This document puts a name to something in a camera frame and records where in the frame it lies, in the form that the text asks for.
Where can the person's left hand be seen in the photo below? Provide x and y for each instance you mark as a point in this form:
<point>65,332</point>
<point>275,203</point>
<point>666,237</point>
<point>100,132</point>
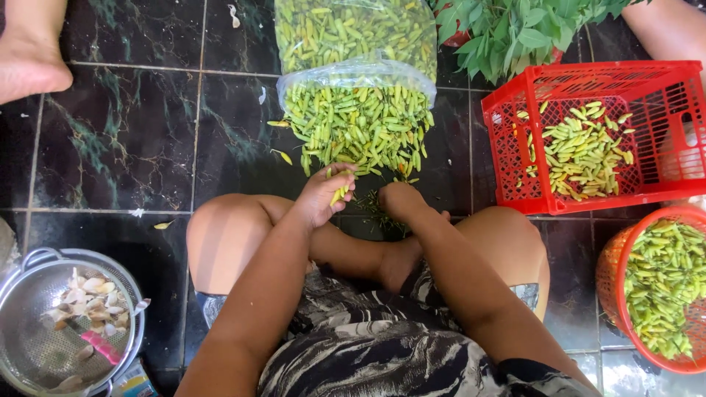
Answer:
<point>315,194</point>

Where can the white garlic peel scrap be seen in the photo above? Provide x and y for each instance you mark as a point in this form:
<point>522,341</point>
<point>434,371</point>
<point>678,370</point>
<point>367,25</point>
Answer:
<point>262,95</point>
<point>234,15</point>

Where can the pile of loose green chilies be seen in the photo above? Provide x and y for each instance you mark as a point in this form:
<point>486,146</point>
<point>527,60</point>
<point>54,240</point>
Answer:
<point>358,129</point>

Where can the black white patterned shorts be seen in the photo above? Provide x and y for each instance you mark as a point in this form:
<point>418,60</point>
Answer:
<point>375,347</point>

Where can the pile of garlic cloves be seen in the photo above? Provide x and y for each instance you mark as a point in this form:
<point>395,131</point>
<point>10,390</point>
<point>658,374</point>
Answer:
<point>91,306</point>

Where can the bunch of green leaves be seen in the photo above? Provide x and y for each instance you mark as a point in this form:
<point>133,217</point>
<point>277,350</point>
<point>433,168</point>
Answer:
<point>518,30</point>

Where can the person's right fingers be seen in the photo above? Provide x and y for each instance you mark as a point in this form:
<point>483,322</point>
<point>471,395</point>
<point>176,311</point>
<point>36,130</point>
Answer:
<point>386,197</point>

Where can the person's left leg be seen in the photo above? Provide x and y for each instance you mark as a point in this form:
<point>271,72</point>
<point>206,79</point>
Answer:
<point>231,242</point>

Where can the person's left fingers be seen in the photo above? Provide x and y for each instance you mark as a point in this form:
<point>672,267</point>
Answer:
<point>341,170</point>

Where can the person's right leg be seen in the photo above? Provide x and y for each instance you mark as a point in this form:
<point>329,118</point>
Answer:
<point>507,248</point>

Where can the stray yellow chili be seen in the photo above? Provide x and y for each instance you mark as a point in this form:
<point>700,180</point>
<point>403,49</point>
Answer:
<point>284,157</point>
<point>279,123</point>
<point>163,224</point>

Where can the heap of chilies in crate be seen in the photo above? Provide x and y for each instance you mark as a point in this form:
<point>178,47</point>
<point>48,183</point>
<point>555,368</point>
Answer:
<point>582,154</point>

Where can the clear plastic bag of chilies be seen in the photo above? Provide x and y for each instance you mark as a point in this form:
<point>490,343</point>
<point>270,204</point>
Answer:
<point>356,41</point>

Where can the person's right hand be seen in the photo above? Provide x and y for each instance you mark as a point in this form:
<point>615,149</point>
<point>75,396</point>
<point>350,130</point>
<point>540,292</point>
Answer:
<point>401,199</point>

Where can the metal colander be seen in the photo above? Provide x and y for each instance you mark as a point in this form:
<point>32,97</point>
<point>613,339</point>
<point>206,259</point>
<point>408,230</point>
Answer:
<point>33,342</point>

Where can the orange round plastic basket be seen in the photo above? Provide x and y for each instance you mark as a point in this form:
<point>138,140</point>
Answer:
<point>615,281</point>

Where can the pile of green chili stems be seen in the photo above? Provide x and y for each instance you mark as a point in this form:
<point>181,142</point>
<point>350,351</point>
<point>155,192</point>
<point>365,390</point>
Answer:
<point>378,212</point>

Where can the blue yellow packet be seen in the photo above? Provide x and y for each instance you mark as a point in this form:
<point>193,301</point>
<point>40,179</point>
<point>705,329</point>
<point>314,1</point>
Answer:
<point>132,383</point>

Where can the red plastic crate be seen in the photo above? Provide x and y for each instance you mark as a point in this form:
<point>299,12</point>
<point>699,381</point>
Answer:
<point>593,138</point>

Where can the heap of chilies in basket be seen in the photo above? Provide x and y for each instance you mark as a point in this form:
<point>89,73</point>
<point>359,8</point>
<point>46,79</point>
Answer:
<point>664,286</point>

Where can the handful of green chilies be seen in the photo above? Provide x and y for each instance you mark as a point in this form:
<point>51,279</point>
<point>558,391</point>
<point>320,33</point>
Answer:
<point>341,192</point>

